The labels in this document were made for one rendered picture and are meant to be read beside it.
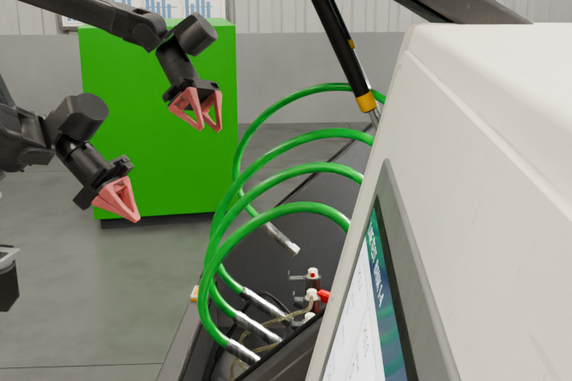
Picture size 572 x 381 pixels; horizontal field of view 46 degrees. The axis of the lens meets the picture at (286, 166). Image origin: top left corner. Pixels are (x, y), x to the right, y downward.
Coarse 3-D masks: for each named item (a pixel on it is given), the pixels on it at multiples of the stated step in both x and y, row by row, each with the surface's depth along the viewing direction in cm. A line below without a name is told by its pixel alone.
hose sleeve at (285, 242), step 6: (270, 222) 126; (264, 228) 125; (270, 228) 125; (276, 228) 125; (270, 234) 125; (276, 234) 125; (282, 234) 125; (276, 240) 125; (282, 240) 124; (288, 240) 124; (282, 246) 125; (288, 246) 124
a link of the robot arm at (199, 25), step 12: (144, 24) 130; (180, 24) 131; (192, 24) 131; (204, 24) 132; (144, 36) 131; (156, 36) 131; (168, 36) 132; (180, 36) 132; (192, 36) 131; (204, 36) 131; (216, 36) 134; (192, 48) 132; (204, 48) 134
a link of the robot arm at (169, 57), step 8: (168, 40) 135; (176, 40) 135; (160, 48) 134; (168, 48) 133; (176, 48) 134; (160, 56) 134; (168, 56) 133; (176, 56) 133; (184, 56) 134; (160, 64) 135; (168, 64) 133
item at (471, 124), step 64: (448, 64) 46; (512, 64) 37; (384, 128) 66; (448, 128) 39; (512, 128) 29; (448, 192) 35; (512, 192) 26; (448, 256) 32; (512, 256) 24; (448, 320) 30; (512, 320) 23
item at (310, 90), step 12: (324, 84) 113; (336, 84) 112; (348, 84) 112; (288, 96) 117; (300, 96) 116; (384, 96) 110; (276, 108) 118; (264, 120) 120; (252, 132) 122; (240, 144) 123; (240, 156) 124; (240, 192) 126; (252, 216) 126
